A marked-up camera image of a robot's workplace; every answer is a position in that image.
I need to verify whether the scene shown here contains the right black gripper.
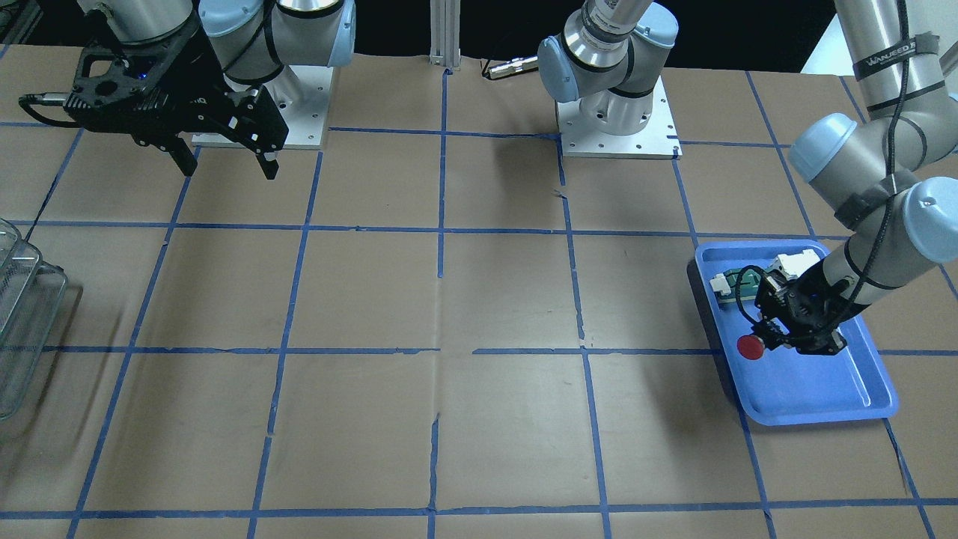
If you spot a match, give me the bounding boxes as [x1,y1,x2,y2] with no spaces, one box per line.
[63,30,290,180]

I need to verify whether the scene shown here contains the white plastic terminal block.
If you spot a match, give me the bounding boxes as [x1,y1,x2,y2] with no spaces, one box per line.
[769,249,821,281]

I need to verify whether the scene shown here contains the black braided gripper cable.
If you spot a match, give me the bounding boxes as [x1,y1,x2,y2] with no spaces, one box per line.
[733,0,941,353]

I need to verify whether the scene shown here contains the silver cable connector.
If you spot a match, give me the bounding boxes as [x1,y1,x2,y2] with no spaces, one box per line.
[481,55,540,81]

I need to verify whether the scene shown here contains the red emergency stop button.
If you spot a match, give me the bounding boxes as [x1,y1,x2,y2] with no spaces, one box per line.
[736,334,767,361]

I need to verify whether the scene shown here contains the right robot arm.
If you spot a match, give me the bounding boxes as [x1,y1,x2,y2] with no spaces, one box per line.
[59,1,357,180]

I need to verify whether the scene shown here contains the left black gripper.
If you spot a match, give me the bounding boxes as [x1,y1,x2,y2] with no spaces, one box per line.
[754,272,848,356]

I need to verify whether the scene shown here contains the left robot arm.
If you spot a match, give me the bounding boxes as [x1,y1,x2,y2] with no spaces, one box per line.
[537,1,956,359]

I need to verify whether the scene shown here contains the blue plastic tray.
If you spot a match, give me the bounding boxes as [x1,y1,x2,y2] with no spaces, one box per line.
[688,240,900,426]

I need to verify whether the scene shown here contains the aluminium frame post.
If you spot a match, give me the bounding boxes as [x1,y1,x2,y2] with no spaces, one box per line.
[429,0,462,71]

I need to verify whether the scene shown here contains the green circuit board module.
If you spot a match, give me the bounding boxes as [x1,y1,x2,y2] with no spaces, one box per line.
[708,267,762,309]

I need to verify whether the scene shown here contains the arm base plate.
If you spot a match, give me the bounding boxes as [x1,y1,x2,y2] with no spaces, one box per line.
[266,65,338,150]
[555,78,683,159]

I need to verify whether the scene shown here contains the clear wire shelf basket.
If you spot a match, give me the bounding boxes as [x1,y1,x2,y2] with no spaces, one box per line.
[1,219,68,421]

